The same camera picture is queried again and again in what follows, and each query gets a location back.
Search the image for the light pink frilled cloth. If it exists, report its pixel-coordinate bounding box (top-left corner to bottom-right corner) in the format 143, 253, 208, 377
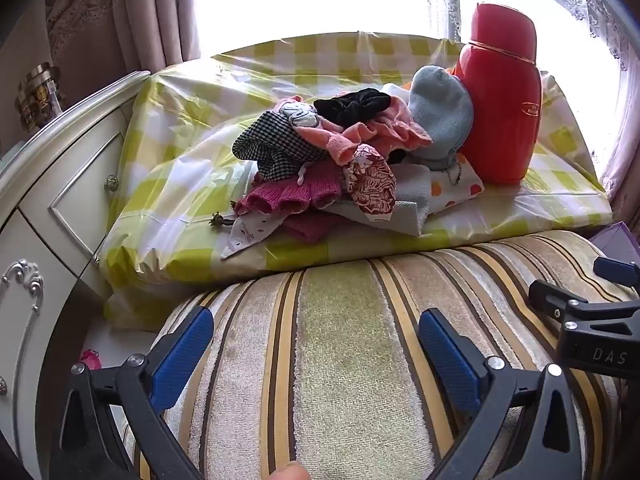
372, 95, 433, 151

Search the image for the magenta fuzzy cloth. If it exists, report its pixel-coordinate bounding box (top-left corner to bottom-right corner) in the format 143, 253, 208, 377
282, 212, 347, 245

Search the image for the person's left hand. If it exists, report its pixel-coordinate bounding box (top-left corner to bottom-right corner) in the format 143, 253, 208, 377
267, 462, 308, 480

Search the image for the pale grey cloth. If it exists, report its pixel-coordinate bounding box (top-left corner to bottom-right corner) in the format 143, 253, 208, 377
279, 101, 321, 129

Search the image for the red white patterned cloth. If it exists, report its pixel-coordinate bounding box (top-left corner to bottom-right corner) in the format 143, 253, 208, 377
347, 144, 398, 221

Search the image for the black velvet scrunchie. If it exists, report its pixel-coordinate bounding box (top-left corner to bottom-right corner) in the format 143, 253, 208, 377
314, 87, 393, 125

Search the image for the white ornate dresser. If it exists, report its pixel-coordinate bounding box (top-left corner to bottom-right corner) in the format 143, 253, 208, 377
0, 70, 151, 461

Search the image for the grey terry towel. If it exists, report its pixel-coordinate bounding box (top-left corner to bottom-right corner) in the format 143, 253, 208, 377
395, 160, 433, 211

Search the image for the yellow checked plastic tablecloth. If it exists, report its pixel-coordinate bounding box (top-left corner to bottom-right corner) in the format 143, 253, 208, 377
97, 32, 613, 331

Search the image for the beige patterned curtain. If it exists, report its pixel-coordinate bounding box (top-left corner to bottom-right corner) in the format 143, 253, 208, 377
45, 0, 201, 91

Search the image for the red thermos flask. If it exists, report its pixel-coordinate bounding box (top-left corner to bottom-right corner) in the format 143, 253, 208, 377
452, 2, 543, 185

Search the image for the magenta frilled knitted cloth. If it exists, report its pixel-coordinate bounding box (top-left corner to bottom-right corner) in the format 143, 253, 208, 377
235, 162, 347, 218

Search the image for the white orange-print cloth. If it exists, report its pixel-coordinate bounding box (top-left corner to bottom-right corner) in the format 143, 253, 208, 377
427, 152, 485, 213

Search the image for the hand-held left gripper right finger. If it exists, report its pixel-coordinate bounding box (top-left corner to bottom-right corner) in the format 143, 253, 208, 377
417, 308, 586, 480

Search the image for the salmon pink fleece cloth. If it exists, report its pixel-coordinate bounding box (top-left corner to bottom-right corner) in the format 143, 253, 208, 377
292, 122, 386, 167

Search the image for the striped plush cushion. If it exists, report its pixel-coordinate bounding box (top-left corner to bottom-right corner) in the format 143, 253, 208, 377
122, 230, 636, 480

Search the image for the purple cardboard box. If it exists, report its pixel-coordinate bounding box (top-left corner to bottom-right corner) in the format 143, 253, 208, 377
590, 222, 638, 261

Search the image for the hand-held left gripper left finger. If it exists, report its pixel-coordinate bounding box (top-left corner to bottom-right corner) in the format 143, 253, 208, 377
49, 305, 216, 480

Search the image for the brown tasselled cord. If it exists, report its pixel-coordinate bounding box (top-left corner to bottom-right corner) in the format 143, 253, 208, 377
209, 201, 241, 228

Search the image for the mauve patterned curtain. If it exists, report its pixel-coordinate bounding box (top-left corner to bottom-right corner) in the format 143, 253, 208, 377
600, 110, 640, 221

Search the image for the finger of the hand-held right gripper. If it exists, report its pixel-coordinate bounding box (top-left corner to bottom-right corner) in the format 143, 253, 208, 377
594, 255, 640, 287
528, 279, 593, 322

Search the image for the grey-blue knit hat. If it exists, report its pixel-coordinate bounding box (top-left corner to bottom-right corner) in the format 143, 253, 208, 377
407, 65, 475, 171

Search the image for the glass jar with metal lid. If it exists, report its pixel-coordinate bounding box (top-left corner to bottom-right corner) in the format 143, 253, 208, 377
15, 62, 63, 133

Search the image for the black white houndstooth cloth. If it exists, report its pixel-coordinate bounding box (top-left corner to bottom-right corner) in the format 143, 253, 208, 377
232, 111, 331, 183

